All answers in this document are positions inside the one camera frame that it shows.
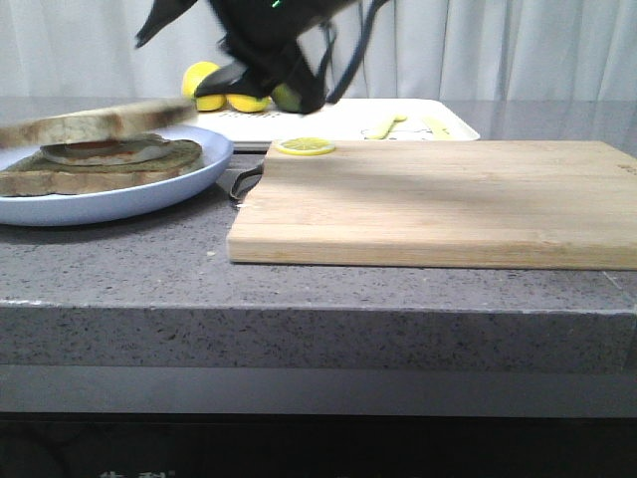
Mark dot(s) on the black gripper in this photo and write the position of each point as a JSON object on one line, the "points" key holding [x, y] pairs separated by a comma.
{"points": [[262, 37]]}

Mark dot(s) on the fried egg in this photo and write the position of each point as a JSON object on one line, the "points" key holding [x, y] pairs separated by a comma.
{"points": [[139, 148]]}

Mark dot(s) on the bread slice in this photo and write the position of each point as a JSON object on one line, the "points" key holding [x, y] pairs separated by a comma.
{"points": [[35, 175], [102, 124]]}

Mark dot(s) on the light blue round plate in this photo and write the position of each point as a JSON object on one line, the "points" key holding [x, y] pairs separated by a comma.
{"points": [[66, 210]]}

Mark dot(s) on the white rectangular tray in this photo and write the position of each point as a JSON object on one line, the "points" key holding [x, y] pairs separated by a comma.
{"points": [[349, 119]]}

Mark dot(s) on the left yellow lemon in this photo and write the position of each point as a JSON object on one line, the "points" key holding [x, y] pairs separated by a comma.
{"points": [[192, 78]]}

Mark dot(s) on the right yellow lemon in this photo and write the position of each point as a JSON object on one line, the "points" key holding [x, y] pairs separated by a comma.
{"points": [[247, 104]]}

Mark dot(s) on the green lime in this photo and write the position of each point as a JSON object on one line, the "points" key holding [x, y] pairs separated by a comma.
{"points": [[286, 99]]}

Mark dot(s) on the yellow lemon slice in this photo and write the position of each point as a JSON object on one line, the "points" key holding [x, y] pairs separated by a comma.
{"points": [[305, 146]]}

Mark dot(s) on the yellow plastic spoon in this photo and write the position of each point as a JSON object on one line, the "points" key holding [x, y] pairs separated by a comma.
{"points": [[382, 129]]}

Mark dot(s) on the yellow plastic knife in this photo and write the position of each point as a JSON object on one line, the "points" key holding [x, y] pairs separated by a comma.
{"points": [[439, 130]]}

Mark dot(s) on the grey white curtain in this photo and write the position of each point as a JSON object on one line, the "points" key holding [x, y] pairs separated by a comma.
{"points": [[444, 50]]}

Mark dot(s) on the wooden cutting board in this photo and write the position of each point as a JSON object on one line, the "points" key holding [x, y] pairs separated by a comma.
{"points": [[505, 204]]}

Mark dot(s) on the metal cutting board handle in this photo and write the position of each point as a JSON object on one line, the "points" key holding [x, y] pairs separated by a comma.
{"points": [[245, 181]]}

